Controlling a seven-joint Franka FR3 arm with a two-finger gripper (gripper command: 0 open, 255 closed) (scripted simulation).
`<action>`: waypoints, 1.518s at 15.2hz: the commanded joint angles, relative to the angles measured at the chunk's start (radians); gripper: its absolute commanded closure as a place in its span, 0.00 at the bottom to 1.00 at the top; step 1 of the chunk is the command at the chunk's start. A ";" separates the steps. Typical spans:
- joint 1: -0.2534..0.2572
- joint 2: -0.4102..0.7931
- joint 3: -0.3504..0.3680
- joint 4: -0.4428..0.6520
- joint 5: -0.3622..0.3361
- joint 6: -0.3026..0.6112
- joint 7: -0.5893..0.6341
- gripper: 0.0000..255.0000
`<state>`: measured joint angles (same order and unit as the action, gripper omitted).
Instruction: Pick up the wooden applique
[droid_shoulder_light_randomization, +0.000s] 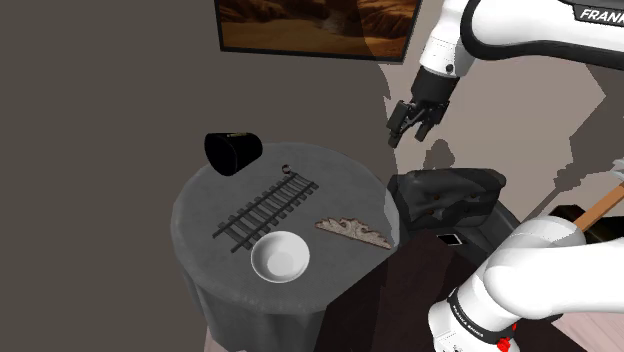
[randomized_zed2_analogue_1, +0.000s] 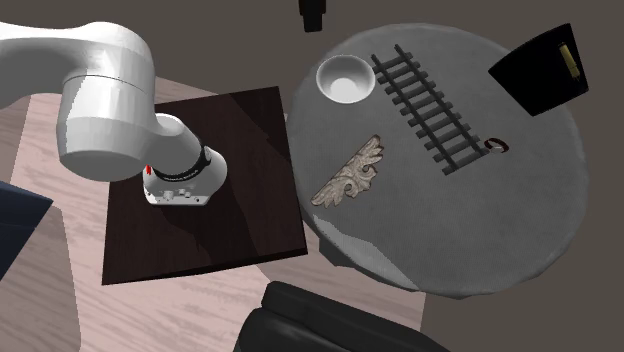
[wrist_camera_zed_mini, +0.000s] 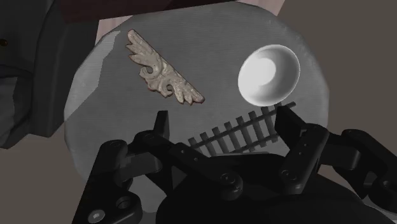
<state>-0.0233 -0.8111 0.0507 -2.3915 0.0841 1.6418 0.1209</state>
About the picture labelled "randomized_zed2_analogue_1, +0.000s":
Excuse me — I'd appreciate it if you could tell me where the black leather chair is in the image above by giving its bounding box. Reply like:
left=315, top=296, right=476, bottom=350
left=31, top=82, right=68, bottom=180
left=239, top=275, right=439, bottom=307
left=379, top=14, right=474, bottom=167
left=232, top=280, right=451, bottom=352

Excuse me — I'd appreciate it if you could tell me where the round grey fabric table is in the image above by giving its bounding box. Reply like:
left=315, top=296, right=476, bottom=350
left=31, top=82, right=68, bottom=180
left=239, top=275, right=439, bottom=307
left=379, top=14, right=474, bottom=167
left=285, top=22, right=591, bottom=300

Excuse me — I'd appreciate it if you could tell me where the white bowl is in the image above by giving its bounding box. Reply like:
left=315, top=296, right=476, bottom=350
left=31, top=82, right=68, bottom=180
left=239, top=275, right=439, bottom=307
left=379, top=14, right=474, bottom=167
left=315, top=54, right=377, bottom=105

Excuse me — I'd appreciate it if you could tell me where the black flat book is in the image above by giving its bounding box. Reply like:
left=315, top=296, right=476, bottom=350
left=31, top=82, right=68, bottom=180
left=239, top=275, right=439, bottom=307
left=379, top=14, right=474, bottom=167
left=488, top=22, right=590, bottom=118

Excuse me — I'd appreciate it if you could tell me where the dark blue furniture piece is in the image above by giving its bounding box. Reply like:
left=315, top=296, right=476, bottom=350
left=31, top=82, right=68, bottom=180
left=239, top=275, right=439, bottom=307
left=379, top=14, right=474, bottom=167
left=0, top=181, right=54, bottom=282

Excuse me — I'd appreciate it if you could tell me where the small dark red ring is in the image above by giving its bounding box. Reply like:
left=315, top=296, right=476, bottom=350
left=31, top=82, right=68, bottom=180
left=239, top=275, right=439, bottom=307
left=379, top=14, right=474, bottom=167
left=483, top=137, right=510, bottom=156

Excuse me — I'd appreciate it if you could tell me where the dark brown robot stand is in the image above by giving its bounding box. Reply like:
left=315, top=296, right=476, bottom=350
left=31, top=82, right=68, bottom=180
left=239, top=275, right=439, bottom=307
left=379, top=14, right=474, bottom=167
left=101, top=86, right=309, bottom=286

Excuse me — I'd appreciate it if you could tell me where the beige carved leaf ornament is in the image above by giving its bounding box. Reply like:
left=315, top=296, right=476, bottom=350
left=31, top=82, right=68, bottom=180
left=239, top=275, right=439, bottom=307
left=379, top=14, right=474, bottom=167
left=310, top=134, right=385, bottom=209

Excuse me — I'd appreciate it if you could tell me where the black toy rail track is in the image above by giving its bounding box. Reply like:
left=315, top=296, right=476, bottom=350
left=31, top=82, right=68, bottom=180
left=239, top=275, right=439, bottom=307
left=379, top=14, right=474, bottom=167
left=370, top=43, right=491, bottom=176

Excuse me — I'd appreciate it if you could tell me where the yellow pen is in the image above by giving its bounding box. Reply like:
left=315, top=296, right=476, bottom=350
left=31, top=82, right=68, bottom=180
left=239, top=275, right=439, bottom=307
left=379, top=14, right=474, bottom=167
left=557, top=42, right=582, bottom=82

